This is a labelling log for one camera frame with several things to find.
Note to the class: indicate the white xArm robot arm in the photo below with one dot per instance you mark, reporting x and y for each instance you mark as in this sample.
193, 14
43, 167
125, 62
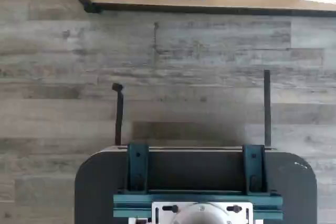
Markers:
200, 216

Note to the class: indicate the black rod with bent tip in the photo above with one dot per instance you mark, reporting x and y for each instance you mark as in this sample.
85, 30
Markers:
119, 119

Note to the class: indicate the straight black rod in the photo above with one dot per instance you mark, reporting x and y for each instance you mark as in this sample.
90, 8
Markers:
267, 108

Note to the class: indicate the dark rounded robot platform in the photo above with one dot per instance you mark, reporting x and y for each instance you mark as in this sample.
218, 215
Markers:
99, 182

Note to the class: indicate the white slotted mounting plate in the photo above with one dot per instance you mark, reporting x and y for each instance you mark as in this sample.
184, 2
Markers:
162, 214

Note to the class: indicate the teal metal mounting frame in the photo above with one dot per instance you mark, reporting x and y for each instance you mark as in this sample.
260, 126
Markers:
137, 166

